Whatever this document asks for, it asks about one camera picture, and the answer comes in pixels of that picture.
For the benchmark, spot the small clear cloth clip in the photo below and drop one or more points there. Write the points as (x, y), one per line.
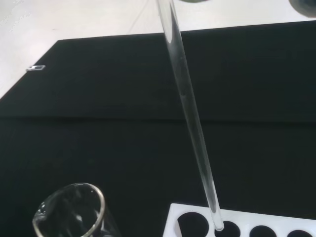
(37, 67)

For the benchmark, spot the black bench cloth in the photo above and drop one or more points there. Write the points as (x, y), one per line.
(98, 123)

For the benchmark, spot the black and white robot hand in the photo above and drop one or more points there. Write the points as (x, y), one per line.
(306, 7)

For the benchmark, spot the clear glass beaker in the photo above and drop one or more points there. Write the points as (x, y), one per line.
(98, 209)

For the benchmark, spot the white test tube rack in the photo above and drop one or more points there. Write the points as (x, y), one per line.
(244, 219)

